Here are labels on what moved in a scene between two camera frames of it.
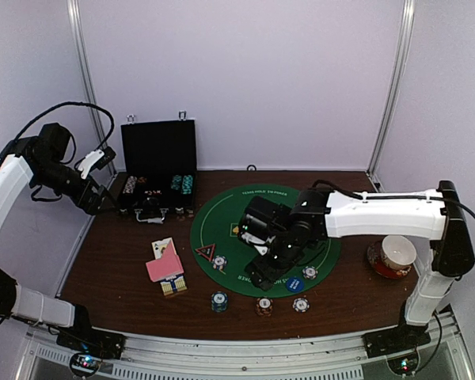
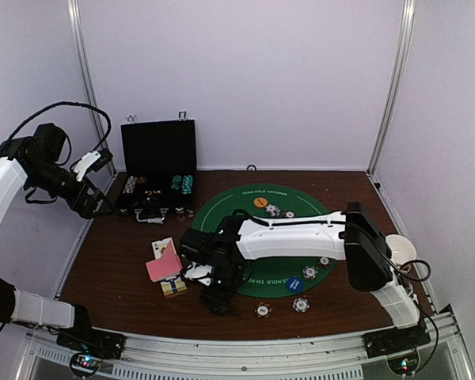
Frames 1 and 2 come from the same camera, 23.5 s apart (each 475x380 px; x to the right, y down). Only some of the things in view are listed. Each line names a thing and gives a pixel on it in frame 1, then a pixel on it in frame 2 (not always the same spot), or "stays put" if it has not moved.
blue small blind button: (294, 284) stays put
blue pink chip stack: (301, 305) stays put
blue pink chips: (309, 272) stays put
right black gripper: (263, 275) to (220, 300)
